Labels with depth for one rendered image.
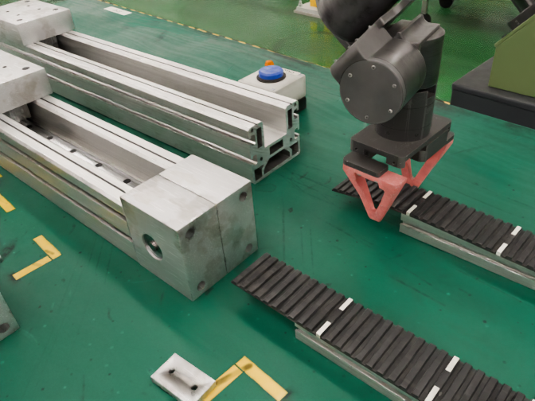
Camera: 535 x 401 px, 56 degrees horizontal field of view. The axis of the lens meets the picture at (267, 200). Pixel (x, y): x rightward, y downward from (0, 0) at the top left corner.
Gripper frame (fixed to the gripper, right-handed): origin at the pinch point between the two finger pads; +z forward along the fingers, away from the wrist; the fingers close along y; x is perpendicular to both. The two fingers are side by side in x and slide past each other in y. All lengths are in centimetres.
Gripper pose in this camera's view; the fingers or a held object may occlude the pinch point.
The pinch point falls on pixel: (394, 197)
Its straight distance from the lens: 60.5
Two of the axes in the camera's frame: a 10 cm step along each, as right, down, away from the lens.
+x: 7.3, 3.7, -5.8
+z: 0.6, 8.0, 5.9
